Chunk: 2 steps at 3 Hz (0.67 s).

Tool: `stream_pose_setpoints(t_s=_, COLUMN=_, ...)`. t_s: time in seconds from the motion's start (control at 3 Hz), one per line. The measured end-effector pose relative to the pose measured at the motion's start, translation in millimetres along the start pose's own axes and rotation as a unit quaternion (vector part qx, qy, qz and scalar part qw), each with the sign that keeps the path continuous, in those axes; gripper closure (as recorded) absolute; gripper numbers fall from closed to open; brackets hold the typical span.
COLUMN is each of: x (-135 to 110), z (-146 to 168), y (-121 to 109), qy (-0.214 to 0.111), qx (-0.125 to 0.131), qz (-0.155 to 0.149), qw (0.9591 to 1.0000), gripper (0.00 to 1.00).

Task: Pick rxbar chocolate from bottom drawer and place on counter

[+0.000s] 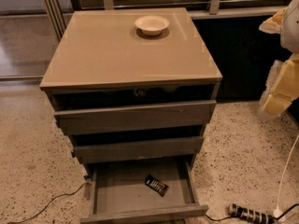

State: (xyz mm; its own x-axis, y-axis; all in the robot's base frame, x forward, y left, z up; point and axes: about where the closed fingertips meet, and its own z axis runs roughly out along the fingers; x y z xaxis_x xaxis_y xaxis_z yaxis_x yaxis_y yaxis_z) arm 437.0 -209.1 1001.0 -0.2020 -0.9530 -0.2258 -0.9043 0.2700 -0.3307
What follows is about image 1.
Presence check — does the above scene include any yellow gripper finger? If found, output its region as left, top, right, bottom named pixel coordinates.
left=259, top=7, right=287, bottom=34
left=259, top=57, right=299, bottom=119

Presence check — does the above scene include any black rxbar chocolate bar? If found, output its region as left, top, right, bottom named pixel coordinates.
left=145, top=175, right=169, bottom=197

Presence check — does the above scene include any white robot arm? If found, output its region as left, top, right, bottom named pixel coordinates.
left=258, top=0, right=299, bottom=119

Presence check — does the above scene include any middle grey drawer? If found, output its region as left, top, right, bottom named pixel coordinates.
left=74, top=136, right=204, bottom=164

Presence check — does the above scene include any grey drawer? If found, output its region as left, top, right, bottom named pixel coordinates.
left=54, top=100, right=216, bottom=135
left=80, top=157, right=208, bottom=224
left=74, top=136, right=204, bottom=164

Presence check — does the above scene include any top grey drawer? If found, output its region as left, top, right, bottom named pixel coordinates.
left=54, top=100, right=216, bottom=135

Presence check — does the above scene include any grey drawer cabinet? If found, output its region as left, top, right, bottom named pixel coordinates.
left=39, top=7, right=223, bottom=179

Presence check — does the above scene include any bottom grey drawer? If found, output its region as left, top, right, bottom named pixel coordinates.
left=80, top=157, right=208, bottom=224

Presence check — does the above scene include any white bowl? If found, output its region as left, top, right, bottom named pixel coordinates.
left=135, top=15, right=169, bottom=36

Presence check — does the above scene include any black power strip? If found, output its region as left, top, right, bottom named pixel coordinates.
left=227, top=203, right=276, bottom=224

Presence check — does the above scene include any white power cable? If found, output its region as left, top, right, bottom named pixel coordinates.
left=273, top=133, right=299, bottom=223

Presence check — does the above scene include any black floor cable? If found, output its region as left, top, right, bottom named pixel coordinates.
left=7, top=181, right=93, bottom=224

